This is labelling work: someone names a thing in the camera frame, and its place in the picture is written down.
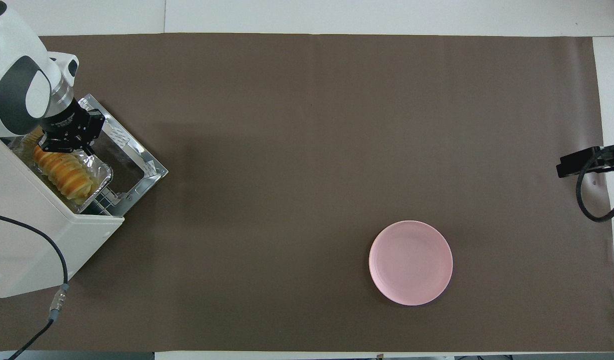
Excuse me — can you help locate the pink round plate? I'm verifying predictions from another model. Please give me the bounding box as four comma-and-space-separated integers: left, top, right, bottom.
368, 220, 454, 307

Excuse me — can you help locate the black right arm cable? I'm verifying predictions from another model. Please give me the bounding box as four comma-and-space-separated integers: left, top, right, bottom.
575, 147, 614, 224

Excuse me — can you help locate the brown table mat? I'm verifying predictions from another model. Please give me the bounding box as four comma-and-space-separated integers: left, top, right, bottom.
0, 33, 613, 353

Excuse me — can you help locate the aluminium foil tray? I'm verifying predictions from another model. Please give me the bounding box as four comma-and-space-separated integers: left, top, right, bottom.
9, 134, 114, 207

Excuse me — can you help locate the sliced golden bread loaf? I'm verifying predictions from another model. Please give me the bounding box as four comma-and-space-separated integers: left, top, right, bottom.
32, 127, 94, 201

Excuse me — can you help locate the metal oven wire rack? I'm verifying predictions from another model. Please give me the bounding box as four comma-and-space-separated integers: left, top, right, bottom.
77, 182, 125, 217

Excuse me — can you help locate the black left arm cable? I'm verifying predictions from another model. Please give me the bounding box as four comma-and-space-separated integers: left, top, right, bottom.
0, 212, 70, 360

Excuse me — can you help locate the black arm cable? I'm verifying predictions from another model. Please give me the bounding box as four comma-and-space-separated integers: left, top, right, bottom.
0, 212, 70, 360
575, 147, 614, 224

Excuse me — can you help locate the white toaster oven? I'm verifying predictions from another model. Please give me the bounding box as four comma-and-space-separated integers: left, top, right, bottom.
0, 135, 125, 299

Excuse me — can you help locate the glass oven door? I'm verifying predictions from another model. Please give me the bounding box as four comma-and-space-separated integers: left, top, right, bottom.
77, 93, 169, 217

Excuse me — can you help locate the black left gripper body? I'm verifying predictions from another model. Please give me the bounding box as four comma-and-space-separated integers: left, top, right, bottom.
39, 97, 106, 152

